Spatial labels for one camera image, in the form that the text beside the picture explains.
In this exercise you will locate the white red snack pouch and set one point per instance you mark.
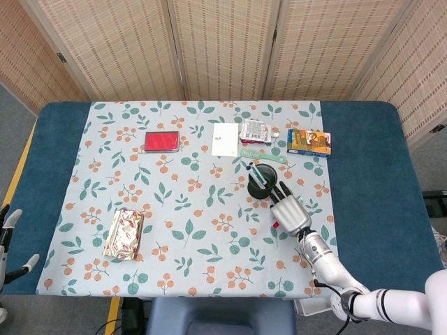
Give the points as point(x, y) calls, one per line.
point(255, 130)

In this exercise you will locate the black pen holder cup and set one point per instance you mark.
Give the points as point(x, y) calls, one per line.
point(256, 192)

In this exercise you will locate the colourful cardboard box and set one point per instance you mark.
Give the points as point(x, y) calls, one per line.
point(309, 142)

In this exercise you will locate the white paper card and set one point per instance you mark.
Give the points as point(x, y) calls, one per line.
point(224, 139)

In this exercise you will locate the gold snack packet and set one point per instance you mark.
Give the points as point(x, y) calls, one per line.
point(124, 234)

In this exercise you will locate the red marker pen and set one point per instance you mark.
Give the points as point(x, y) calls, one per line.
point(276, 224)

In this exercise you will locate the green plastic comb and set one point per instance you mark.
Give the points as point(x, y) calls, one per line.
point(255, 154)

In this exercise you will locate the blue felt table cover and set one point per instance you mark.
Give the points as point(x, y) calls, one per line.
point(363, 146)

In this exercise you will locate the red ink pad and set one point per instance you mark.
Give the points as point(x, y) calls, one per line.
point(161, 141)

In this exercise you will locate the floral tablecloth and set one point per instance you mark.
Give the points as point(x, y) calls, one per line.
point(174, 195)

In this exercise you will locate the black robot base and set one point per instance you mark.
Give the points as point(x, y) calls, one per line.
point(134, 314)

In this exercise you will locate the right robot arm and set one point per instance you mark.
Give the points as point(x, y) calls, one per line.
point(349, 279)

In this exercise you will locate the white shoe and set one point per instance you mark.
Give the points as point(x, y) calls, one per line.
point(443, 247)

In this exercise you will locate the white plastic box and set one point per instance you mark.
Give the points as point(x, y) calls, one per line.
point(311, 306)

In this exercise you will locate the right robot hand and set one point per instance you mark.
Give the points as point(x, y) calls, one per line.
point(291, 214)

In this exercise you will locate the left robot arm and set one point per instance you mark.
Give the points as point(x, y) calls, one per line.
point(2, 314)

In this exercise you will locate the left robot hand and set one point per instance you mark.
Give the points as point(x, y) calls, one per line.
point(8, 223)

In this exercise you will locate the blue padded chair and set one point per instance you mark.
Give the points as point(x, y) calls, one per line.
point(220, 315)

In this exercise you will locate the bamboo folding screen panel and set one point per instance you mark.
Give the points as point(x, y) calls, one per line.
point(419, 80)
point(115, 45)
point(223, 45)
point(21, 59)
point(324, 45)

